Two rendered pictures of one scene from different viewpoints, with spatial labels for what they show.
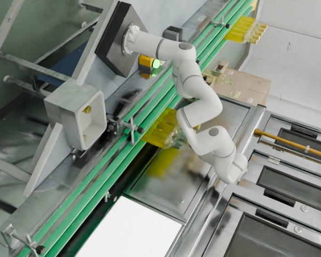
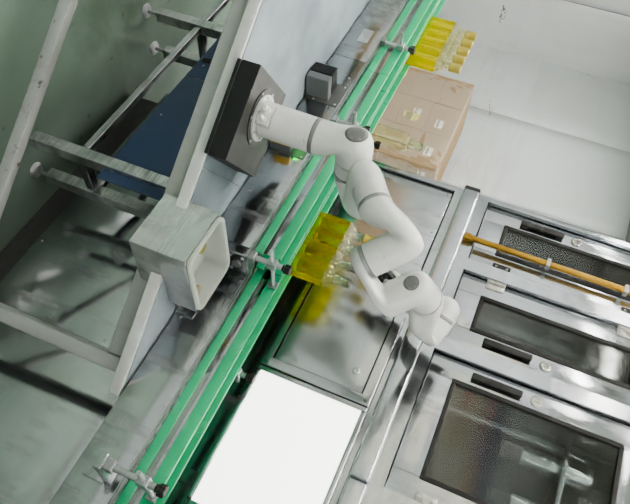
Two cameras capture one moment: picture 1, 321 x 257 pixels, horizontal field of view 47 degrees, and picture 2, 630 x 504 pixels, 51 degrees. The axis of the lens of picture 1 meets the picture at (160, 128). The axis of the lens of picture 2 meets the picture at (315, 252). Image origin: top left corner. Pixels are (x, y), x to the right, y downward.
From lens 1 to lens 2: 0.37 m
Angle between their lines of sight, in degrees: 10
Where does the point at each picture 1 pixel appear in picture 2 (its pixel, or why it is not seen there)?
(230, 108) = (420, 196)
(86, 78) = (193, 195)
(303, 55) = (528, 29)
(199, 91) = (388, 223)
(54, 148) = (151, 314)
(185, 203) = (363, 373)
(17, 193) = (90, 376)
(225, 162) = (427, 321)
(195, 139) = (383, 296)
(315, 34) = not seen: outside the picture
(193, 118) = (379, 264)
